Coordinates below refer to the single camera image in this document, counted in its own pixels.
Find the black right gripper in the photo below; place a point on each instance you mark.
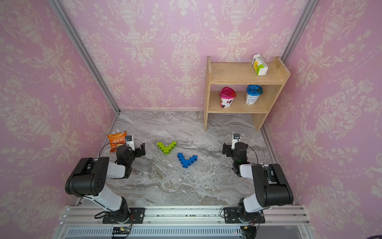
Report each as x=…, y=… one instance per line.
x=229, y=148

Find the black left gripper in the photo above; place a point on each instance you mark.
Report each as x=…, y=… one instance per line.
x=139, y=154

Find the green 2x4 lego brick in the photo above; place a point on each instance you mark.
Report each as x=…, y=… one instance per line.
x=167, y=149

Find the blue lego brick assembly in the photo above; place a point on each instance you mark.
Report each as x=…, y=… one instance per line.
x=185, y=163

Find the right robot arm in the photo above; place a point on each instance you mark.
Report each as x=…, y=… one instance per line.
x=271, y=187

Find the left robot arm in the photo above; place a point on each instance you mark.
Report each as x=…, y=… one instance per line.
x=88, y=180

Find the orange snack bag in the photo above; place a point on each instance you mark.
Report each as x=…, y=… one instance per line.
x=116, y=140

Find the pink lid yogurt cup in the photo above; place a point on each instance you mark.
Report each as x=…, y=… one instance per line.
x=226, y=95

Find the blue lid yogurt cup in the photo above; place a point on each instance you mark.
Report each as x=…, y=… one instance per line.
x=253, y=93

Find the white green carton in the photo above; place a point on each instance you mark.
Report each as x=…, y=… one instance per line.
x=259, y=65

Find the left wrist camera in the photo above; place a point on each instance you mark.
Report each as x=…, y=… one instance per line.
x=129, y=141

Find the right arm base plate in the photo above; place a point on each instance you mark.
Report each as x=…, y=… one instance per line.
x=234, y=215

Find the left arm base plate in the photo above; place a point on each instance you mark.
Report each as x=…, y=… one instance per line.
x=133, y=216

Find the aluminium front rail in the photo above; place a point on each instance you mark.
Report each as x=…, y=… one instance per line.
x=185, y=222

